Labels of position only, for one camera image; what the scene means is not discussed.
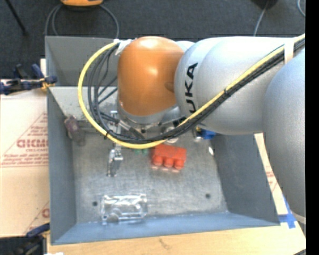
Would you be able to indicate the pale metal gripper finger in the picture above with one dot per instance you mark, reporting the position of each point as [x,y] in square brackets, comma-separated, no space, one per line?
[118,161]
[111,167]

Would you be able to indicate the clear plastic container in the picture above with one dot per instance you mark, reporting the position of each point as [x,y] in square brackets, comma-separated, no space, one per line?
[125,208]

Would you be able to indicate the red toy building block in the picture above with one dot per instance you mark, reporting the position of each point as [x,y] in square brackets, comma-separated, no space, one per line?
[168,155]

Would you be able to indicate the purple and grey toy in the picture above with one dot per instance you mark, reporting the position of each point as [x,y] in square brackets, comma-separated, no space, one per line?
[73,127]

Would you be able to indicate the grey metal bin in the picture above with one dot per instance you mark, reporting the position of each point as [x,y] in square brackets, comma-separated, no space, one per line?
[175,193]

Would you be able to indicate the blue and white object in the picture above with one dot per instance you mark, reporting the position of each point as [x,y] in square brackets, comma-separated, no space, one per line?
[206,135]

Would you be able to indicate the brown cardboard board, red print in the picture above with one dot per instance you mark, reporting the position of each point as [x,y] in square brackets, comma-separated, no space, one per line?
[24,169]

